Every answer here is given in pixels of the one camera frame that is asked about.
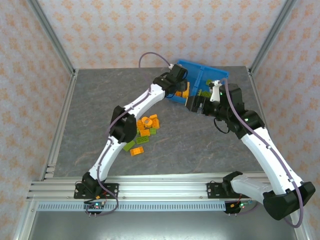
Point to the long yellow-orange lego brick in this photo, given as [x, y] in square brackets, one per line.
[186, 90]

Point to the small green lego brick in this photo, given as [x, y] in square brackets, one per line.
[138, 131]
[152, 131]
[200, 93]
[208, 81]

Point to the round orange lego piece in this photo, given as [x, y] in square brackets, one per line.
[147, 121]

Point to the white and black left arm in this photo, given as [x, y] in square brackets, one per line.
[140, 105]

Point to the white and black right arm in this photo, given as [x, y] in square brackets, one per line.
[270, 155]

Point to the blue divided plastic bin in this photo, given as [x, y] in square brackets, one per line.
[197, 72]

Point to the aluminium table side rail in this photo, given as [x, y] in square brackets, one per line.
[255, 87]
[68, 100]

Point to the aluminium frame post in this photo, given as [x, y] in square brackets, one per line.
[272, 37]
[53, 40]

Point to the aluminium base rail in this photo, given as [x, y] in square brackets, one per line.
[162, 187]

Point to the aluminium lower frame rail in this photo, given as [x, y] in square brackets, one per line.
[304, 235]
[25, 222]

